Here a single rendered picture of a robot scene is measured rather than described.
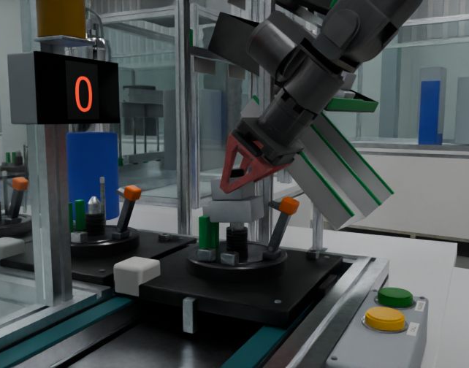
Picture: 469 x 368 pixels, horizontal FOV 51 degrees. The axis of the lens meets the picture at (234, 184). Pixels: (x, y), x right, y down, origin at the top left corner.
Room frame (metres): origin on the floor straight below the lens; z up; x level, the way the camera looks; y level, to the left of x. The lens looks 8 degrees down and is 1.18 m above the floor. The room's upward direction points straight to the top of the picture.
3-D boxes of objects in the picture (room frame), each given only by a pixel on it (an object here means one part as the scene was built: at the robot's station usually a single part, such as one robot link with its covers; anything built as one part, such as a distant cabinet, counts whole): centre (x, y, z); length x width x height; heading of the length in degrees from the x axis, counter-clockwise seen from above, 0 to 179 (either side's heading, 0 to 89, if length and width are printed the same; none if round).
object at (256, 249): (0.67, 0.00, 0.98); 0.14 x 0.14 x 0.02
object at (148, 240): (0.78, 0.23, 1.01); 0.24 x 0.24 x 0.13; 64
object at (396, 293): (0.56, -0.19, 0.96); 0.04 x 0.04 x 0.02
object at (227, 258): (0.62, 0.01, 1.00); 0.02 x 0.01 x 0.02; 64
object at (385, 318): (0.50, -0.16, 0.96); 0.04 x 0.04 x 0.02
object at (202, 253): (0.63, 0.04, 1.00); 0.02 x 0.01 x 0.02; 64
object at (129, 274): (0.63, 0.13, 0.97); 0.05 x 0.05 x 0.04; 64
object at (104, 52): (1.56, 0.45, 1.32); 0.14 x 0.14 x 0.38
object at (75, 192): (1.56, 0.45, 0.99); 0.16 x 0.16 x 0.27
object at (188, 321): (0.56, 0.05, 0.95); 0.01 x 0.01 x 0.04; 64
